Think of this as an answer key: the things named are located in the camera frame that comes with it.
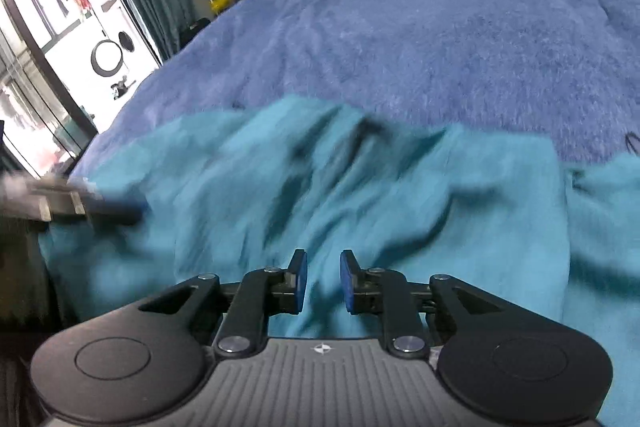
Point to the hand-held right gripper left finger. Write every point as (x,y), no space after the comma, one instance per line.
(299,279)

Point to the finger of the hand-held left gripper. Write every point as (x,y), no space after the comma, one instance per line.
(112,211)

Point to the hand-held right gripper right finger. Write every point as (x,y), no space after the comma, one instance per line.
(348,279)

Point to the teal zip jacket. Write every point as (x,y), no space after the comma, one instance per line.
(400,217)

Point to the glass sliding door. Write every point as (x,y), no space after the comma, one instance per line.
(30,72)

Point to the yellow storage bin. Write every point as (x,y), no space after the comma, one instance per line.
(227,2)

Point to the blue fleece blanket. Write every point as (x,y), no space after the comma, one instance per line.
(400,32)

